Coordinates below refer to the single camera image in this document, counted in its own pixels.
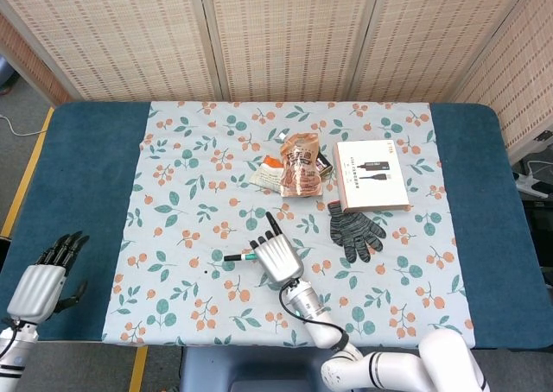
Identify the pale blue plastic bucket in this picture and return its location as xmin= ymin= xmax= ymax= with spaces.
xmin=0 ymin=56 xmax=19 ymax=96

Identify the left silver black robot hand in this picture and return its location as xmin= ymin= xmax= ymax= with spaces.
xmin=7 ymin=231 xmax=90 ymax=324

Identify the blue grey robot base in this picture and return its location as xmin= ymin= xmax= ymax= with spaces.
xmin=179 ymin=346 xmax=359 ymax=392

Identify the floral print tablecloth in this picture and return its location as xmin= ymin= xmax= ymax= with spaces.
xmin=101 ymin=101 xmax=476 ymax=351

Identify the brown snack pouch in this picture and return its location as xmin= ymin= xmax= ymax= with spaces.
xmin=277 ymin=131 xmax=324 ymax=199

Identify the white power strip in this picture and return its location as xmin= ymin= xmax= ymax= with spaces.
xmin=512 ymin=171 xmax=548 ymax=199

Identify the bamboo screen panel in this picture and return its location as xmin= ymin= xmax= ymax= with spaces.
xmin=0 ymin=11 xmax=73 ymax=106
xmin=349 ymin=0 xmax=541 ymax=104
xmin=0 ymin=0 xmax=224 ymax=104
xmin=453 ymin=0 xmax=553 ymax=154
xmin=198 ymin=0 xmax=384 ymax=104

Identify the white orange sachet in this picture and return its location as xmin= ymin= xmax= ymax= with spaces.
xmin=249 ymin=156 xmax=286 ymax=193

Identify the white floor cable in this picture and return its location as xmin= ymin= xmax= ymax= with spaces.
xmin=0 ymin=114 xmax=49 ymax=137

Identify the white cable product box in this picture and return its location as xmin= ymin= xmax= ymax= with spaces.
xmin=332 ymin=139 xmax=410 ymax=214

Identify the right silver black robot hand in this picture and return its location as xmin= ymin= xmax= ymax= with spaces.
xmin=249 ymin=212 xmax=305 ymax=286

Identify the grey knit glove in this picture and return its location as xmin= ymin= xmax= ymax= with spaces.
xmin=327 ymin=200 xmax=388 ymax=264

